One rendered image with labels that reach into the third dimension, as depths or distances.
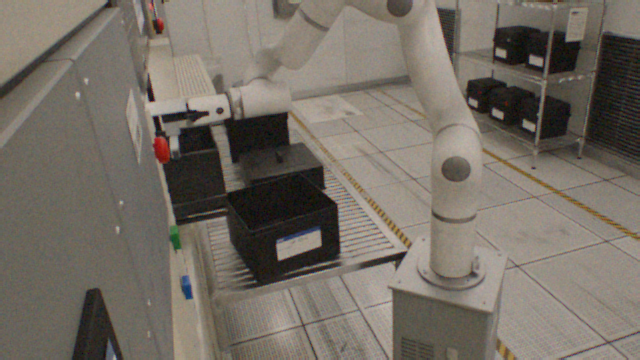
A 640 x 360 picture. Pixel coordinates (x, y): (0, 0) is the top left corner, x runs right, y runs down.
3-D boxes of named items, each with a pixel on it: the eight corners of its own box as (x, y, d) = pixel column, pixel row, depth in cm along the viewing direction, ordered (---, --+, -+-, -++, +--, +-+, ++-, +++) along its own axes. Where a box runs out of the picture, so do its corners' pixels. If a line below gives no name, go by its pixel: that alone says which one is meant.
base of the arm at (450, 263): (491, 257, 140) (496, 201, 132) (478, 296, 125) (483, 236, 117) (427, 244, 149) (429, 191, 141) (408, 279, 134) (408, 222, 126)
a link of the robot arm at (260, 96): (236, 79, 128) (242, 100, 122) (284, 72, 131) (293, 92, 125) (238, 103, 134) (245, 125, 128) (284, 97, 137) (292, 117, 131)
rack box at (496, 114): (484, 117, 422) (487, 88, 411) (512, 112, 429) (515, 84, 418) (506, 128, 396) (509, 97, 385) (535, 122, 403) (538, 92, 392)
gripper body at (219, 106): (237, 123, 124) (193, 130, 122) (232, 112, 133) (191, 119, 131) (233, 94, 121) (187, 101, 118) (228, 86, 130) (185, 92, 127)
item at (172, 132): (232, 226, 128) (212, 111, 114) (153, 243, 123) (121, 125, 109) (222, 189, 149) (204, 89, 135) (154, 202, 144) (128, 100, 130)
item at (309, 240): (257, 284, 136) (249, 232, 129) (228, 240, 159) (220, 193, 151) (343, 253, 147) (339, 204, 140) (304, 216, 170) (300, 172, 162)
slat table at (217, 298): (406, 420, 179) (407, 250, 146) (247, 476, 164) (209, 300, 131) (310, 243, 292) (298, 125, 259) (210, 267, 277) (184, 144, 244)
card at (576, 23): (585, 40, 331) (592, -1, 320) (565, 43, 327) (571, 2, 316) (582, 40, 334) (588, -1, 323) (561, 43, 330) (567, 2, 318)
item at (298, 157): (327, 189, 188) (325, 158, 182) (253, 204, 180) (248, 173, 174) (306, 162, 213) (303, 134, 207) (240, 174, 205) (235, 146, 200)
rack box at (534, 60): (520, 67, 372) (523, 32, 361) (551, 63, 378) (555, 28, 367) (546, 75, 346) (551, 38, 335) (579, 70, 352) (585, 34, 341)
